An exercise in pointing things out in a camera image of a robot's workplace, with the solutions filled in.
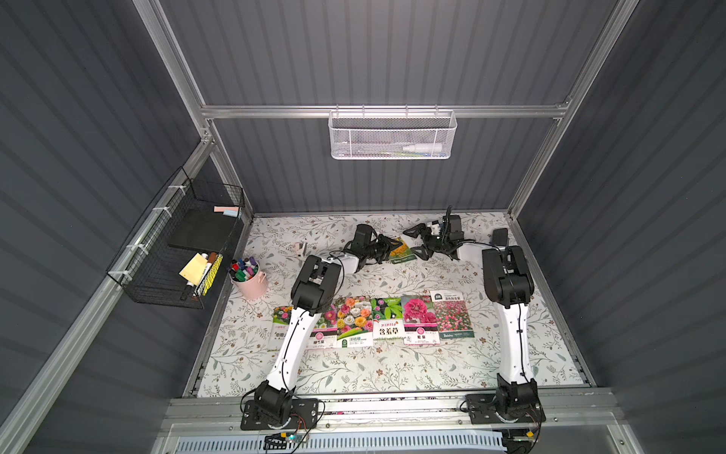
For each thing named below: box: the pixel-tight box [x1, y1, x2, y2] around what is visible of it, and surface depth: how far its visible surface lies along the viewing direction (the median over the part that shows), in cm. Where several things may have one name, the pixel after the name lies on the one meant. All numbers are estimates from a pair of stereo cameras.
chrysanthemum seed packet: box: [309, 306, 339, 350], surface depth 90 cm
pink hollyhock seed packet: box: [400, 294, 441, 346], surface depth 91 cm
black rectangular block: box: [491, 227, 508, 246], surface depth 114 cm
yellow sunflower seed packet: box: [388, 237, 417, 264], surface depth 107 cm
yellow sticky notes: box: [178, 252, 208, 286], surface depth 70 cm
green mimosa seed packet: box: [371, 296, 405, 340], surface depth 93 cm
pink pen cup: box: [228, 256, 269, 301], surface depth 91 cm
